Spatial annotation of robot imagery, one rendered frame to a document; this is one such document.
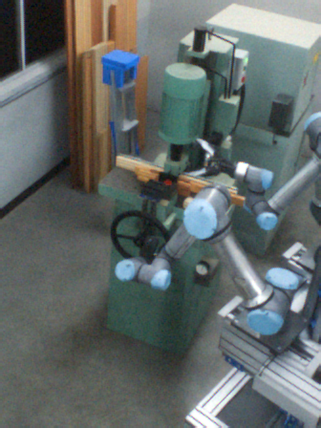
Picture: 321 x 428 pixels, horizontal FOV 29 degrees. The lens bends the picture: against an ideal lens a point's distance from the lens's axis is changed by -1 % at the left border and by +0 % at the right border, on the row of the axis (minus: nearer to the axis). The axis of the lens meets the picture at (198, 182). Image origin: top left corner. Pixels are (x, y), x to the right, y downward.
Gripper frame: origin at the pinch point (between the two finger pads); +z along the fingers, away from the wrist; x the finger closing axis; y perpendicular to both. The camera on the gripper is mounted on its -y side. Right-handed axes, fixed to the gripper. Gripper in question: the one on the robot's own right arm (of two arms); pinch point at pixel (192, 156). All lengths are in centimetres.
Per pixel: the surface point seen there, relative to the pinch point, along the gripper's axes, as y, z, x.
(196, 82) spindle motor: -0.9, 5.8, -29.8
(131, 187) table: -12.0, 27.4, 25.2
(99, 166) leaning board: -135, 97, 57
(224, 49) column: -25, 3, -45
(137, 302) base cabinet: -28, 17, 87
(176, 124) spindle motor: -4.6, 11.2, -10.0
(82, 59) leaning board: -111, 112, -13
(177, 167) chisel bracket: -14.9, 9.3, 10.5
